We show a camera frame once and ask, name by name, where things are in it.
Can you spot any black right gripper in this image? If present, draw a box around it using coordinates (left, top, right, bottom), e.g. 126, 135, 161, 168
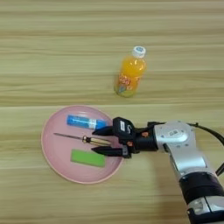
91, 122, 161, 159

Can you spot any screwdriver with striped amber handle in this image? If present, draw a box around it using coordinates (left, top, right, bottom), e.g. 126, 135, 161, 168
52, 132, 114, 147

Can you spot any orange juice bottle white cap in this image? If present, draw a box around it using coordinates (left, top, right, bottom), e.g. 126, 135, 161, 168
113, 45, 148, 98

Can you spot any small black box white label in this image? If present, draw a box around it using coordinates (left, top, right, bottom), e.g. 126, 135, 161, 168
112, 116, 137, 142

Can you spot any green rectangular block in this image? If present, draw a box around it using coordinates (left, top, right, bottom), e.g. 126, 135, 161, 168
70, 149, 107, 168

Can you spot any blue glue stick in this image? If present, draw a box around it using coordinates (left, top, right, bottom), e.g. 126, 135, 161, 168
66, 114, 109, 130

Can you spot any pink round plate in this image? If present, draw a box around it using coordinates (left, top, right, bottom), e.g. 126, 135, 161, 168
40, 105, 126, 185

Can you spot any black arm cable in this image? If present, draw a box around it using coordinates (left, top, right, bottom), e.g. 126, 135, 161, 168
187, 122, 224, 178

